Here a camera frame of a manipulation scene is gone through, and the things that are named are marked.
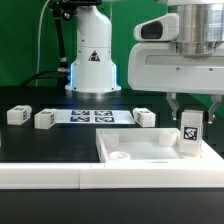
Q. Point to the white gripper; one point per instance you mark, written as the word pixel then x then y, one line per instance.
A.
pixel 180 53

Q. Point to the white square table top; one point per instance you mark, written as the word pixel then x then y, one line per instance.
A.
pixel 139 145

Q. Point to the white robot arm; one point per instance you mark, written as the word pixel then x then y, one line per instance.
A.
pixel 93 72

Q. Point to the white U-shaped obstacle fence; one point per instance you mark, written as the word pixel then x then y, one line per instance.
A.
pixel 183 173

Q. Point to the white sheet with tags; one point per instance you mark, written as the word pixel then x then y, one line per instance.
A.
pixel 94 116

